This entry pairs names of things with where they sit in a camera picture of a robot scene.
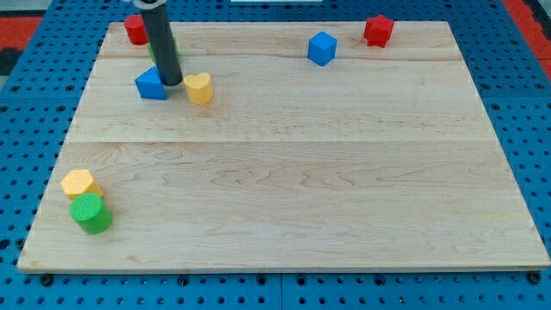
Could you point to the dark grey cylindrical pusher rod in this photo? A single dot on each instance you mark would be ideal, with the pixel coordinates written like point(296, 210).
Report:
point(160, 36)

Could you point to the yellow heart block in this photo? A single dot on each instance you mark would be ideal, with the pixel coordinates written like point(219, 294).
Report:
point(199, 88)

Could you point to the wooden board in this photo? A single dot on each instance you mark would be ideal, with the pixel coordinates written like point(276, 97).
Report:
point(383, 160)

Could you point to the green block behind rod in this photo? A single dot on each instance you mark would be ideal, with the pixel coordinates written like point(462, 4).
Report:
point(152, 54)

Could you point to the red cylinder block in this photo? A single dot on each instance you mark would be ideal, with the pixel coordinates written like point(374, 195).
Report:
point(135, 28)

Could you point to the blue triangle block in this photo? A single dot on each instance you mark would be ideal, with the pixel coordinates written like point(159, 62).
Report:
point(150, 86)

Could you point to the blue cube block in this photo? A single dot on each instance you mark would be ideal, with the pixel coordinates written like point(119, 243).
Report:
point(322, 48)

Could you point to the yellow hexagon block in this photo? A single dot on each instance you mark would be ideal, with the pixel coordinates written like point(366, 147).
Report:
point(79, 182)

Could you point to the green cylinder block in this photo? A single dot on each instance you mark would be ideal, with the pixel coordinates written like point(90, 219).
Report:
point(91, 213)

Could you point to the red star block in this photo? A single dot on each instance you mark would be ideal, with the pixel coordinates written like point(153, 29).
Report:
point(378, 31)

